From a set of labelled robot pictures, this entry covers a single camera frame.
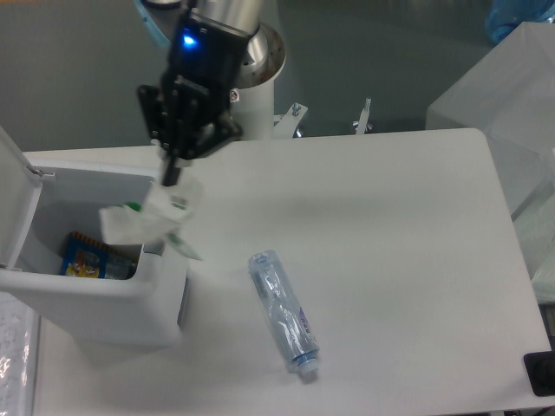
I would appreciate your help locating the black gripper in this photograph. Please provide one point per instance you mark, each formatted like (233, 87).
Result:
(208, 55)

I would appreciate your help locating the white plastic wrapper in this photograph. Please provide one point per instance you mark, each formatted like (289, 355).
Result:
(159, 217)

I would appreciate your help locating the clear plastic water bottle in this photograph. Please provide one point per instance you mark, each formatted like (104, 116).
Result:
(286, 318)

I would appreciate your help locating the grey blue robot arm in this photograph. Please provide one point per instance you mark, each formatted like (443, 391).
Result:
(264, 56)

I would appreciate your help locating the white trash can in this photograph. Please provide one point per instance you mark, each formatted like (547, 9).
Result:
(53, 258)

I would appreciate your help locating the silver foil wrapper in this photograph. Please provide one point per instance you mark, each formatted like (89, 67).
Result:
(119, 267)

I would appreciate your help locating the blue orange snack packet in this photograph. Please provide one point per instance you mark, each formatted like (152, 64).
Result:
(84, 257)

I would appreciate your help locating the translucent plastic box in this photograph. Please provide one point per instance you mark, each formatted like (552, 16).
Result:
(509, 96)

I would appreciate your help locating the blue water jug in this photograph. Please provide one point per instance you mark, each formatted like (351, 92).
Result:
(504, 16)

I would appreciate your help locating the black device at edge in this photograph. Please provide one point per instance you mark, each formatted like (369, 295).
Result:
(540, 371)

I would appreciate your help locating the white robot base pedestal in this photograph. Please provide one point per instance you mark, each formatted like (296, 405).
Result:
(253, 110)

